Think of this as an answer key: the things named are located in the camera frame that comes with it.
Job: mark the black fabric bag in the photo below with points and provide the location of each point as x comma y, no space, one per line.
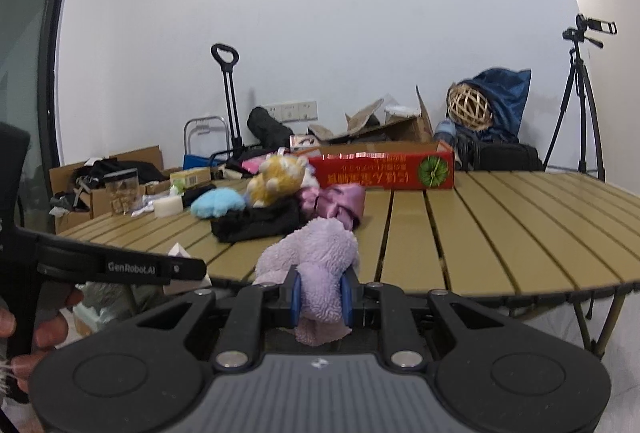
265,128

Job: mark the pale green plastic bag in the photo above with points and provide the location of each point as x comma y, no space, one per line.
100,313

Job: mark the small yellow box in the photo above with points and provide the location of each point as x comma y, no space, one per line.
192,178

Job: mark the blue plush toy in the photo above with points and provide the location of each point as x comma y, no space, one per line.
217,204

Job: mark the clear jar with black lid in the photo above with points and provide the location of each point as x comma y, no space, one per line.
122,198

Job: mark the pink satin cloth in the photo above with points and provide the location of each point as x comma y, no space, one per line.
340,203

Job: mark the dark framed glass door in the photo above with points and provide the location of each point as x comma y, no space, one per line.
30,38

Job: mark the rattan ball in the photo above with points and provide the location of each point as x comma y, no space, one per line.
470,108

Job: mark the black clothes pile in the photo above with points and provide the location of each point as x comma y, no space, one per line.
150,170

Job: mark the white wedge sponge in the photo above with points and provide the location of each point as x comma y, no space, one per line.
181,252

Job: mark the tan folding slat table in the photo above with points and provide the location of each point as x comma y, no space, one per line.
500,233

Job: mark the black cloth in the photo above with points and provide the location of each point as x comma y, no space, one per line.
200,194
255,223

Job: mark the black folding wagon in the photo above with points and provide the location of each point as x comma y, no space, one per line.
223,47

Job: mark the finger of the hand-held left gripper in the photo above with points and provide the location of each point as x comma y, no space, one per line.
125,268

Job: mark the black luggage bag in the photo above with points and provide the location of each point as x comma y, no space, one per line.
505,158

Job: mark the person's left hand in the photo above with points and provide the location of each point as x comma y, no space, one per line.
52,328

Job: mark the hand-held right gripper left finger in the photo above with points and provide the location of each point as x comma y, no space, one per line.
296,298

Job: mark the pink packet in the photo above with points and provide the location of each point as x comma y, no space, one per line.
255,165

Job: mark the white round sponge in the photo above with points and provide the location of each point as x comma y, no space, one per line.
168,208

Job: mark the white wall socket panel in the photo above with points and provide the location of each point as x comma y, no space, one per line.
300,110

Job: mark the pink and white flat box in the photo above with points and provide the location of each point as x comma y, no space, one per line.
304,141

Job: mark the red cardboard box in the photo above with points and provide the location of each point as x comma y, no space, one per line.
370,175

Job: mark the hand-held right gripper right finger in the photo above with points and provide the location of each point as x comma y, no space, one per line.
346,298

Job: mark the yellow plush toy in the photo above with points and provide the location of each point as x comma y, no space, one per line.
275,180

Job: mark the brown cardboard box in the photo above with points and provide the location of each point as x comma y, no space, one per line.
155,187
75,220

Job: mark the lilac fluffy cloth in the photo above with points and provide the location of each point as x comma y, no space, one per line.
315,253

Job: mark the open cardboard box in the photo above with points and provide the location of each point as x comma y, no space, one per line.
400,133

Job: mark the black tripod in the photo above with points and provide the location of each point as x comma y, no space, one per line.
578,78

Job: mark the dark blue cloth bag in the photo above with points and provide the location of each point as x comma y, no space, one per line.
505,103

